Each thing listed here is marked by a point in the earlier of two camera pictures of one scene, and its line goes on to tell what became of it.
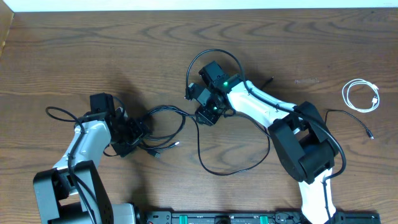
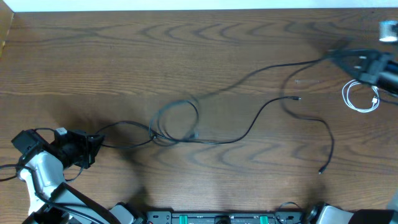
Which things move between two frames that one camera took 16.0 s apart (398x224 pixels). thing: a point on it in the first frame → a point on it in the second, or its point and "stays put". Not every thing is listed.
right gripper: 208,119 → 365,71
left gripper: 140,129 → 87,144
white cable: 375,99 stays put
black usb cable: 356,121 → 300,61
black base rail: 255,217 stays put
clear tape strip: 298,81 stays put
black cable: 154,144 → 194,107
